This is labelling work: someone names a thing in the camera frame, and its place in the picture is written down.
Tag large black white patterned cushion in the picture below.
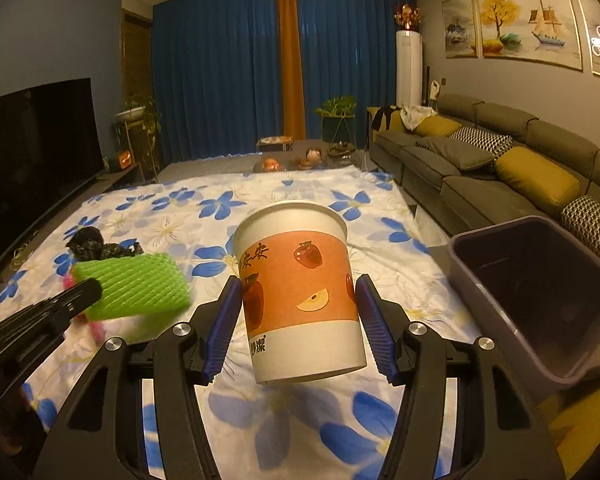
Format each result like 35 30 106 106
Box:
559 194 600 264

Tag green foam net sleeve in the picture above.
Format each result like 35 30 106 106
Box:
71 252 192 324

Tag white orange banded paper cup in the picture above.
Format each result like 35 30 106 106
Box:
231 200 368 387

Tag black plastic bag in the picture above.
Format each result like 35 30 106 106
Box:
64 227 146 264

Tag small black white patterned cushion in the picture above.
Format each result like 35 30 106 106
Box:
450 126 515 159

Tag trailing potted plant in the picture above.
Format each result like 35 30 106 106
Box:
113 94 162 137

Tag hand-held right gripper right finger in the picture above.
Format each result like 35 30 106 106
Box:
354 274 567 480

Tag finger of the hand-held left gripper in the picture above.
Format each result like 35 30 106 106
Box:
0 319 69 402
0 279 104 357

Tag grey television cabinet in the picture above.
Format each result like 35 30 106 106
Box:
77 164 147 198

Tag grey boat painting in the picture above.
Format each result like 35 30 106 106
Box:
440 0 481 59

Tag grey cushion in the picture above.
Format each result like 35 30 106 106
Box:
422 136 496 171

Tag green potted plant dark pot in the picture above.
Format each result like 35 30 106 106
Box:
313 95 357 144

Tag yellow tree sailboat painting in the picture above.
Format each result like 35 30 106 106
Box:
477 0 581 70

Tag large yellow cushion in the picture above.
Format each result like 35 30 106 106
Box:
494 147 581 204

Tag orange curtain strip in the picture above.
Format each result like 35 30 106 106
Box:
275 0 308 142

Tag gold metal plant stand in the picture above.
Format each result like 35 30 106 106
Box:
114 119 159 184

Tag black flat television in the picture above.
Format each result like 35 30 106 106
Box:
0 78 107 282

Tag wide blue curtain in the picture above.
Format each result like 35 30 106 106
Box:
152 0 287 164

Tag small yellow cushion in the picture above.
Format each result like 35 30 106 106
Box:
413 115 462 139

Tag small low table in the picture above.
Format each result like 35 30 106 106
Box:
256 135 295 154

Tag grey plastic trash bin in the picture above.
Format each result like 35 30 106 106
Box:
447 215 600 394

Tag white standing air conditioner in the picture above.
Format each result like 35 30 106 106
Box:
395 30 424 109

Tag grey sectional sofa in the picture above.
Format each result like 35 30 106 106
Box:
368 92 600 282

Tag white cloth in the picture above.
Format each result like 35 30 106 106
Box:
400 104 439 129

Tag gold red ornament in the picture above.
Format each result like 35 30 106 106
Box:
392 3 424 32

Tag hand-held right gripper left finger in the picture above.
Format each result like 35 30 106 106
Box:
41 276 245 480

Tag floral white blue blanket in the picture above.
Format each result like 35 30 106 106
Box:
0 164 477 480

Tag pink crumpled wrapper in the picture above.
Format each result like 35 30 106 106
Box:
61 271 107 347

